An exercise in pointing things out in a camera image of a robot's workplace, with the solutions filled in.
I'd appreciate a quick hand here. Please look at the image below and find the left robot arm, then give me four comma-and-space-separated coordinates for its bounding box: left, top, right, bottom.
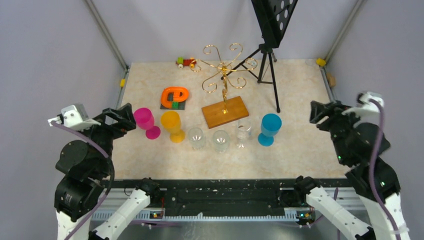
48, 103, 164, 240

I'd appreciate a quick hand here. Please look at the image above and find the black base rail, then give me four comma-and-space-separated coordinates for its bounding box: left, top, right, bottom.
99, 178, 352, 220

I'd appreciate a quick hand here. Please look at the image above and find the yellow corner clamp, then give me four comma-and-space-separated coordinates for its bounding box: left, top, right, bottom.
315, 58, 327, 68

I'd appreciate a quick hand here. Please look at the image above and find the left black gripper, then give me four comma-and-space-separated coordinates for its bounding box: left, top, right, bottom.
76, 102, 137, 176

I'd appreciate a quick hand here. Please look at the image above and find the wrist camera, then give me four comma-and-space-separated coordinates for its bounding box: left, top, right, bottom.
47, 103, 101, 131
341, 91, 385, 118

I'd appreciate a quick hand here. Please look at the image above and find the clear wine glass back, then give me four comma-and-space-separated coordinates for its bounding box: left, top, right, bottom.
236, 118, 252, 148

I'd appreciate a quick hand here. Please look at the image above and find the dark plate with blocks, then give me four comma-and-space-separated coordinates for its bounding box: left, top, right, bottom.
159, 100, 187, 111

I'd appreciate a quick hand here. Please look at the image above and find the small toy car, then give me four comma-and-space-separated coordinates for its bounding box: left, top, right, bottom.
175, 57, 197, 69

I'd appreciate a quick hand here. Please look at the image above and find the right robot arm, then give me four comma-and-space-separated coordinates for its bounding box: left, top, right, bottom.
293, 98, 410, 240

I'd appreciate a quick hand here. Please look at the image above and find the black music stand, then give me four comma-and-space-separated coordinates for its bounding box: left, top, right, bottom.
233, 0, 298, 113

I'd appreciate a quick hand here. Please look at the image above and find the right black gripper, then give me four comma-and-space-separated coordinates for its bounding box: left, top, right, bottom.
308, 98, 364, 164

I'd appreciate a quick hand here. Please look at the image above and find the yellow wine glass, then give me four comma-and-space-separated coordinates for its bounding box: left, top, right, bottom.
160, 110, 186, 143

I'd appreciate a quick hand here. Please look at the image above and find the pink wine glass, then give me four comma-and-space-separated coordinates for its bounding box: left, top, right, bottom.
133, 107, 161, 140

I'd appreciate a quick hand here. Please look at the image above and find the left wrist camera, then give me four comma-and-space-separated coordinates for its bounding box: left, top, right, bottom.
47, 103, 101, 131

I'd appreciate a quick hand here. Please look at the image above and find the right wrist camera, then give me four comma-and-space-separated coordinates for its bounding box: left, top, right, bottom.
341, 91, 385, 118

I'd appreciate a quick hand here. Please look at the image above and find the gold wine glass rack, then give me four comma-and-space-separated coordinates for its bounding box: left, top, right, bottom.
190, 43, 249, 129

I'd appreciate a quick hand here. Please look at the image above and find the blue wine glass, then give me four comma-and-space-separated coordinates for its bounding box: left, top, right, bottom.
257, 113, 283, 147

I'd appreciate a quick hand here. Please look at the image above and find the clear wine glass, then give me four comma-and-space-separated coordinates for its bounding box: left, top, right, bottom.
236, 118, 252, 148
212, 130, 230, 153
187, 127, 206, 150

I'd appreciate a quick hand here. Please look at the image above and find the clear wine glass front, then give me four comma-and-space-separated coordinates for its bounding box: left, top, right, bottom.
187, 127, 206, 150

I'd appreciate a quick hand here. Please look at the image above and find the orange tape dispenser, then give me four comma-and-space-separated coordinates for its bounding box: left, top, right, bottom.
160, 86, 190, 103

